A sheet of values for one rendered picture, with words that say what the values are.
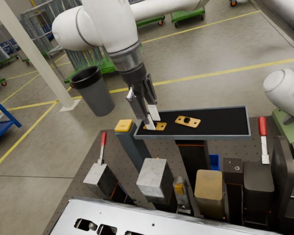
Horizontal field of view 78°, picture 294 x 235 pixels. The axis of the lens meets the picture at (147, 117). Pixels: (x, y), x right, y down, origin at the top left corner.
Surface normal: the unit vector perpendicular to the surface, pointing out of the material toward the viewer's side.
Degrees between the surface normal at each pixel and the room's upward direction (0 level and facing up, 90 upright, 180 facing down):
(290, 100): 88
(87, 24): 85
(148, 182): 0
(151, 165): 0
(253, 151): 0
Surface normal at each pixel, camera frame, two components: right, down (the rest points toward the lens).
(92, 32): -0.56, 0.66
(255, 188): -0.31, -0.74
